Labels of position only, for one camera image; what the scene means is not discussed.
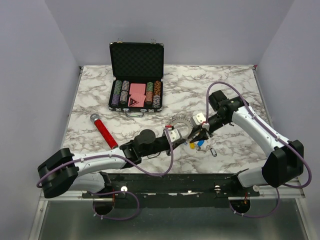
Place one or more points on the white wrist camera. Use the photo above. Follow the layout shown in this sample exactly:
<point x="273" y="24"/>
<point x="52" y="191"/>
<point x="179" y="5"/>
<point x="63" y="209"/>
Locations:
<point x="173" y="136"/>
<point x="199" y="120"/>

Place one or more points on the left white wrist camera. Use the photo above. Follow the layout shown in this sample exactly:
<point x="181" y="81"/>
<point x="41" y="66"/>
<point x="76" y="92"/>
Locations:
<point x="173" y="136"/>

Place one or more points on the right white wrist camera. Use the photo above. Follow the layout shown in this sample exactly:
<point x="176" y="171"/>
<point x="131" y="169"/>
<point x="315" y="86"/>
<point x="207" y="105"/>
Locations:
<point x="199" y="120"/>

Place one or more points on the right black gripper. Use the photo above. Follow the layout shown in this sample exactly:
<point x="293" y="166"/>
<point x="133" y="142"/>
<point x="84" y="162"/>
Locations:
<point x="203" y="135"/>

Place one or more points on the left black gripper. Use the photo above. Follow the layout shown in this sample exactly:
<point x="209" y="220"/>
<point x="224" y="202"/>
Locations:
<point x="173" y="145"/>

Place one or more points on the black poker chip case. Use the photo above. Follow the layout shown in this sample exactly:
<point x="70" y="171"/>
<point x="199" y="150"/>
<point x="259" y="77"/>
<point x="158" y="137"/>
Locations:
<point x="136" y="63"/>

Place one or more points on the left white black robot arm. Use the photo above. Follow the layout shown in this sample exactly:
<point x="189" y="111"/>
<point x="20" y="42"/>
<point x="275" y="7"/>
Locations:
<point x="59" y="172"/>

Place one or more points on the black mounting base rail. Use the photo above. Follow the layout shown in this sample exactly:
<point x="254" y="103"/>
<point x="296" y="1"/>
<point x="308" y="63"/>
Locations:
<point x="164" y="201"/>

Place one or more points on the black key tag with key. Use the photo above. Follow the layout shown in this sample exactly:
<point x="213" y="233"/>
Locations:
<point x="207" y="149"/>

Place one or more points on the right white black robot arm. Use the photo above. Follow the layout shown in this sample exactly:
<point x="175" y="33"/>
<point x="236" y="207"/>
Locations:
<point x="283" y="161"/>

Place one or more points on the lower yellow key tag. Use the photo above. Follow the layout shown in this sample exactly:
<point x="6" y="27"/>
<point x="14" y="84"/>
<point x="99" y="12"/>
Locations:
<point x="192" y="146"/>

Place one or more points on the pink playing card deck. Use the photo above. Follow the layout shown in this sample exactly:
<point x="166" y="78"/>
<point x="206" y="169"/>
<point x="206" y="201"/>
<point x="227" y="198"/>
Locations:
<point x="137" y="88"/>

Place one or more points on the red toy microphone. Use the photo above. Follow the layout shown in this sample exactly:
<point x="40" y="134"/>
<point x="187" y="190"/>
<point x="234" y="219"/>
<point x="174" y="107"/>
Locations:
<point x="95" y="119"/>

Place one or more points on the aluminium frame rail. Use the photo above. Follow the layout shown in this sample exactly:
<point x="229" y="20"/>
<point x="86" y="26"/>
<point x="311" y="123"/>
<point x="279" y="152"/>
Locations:
<point x="280" y="191"/>

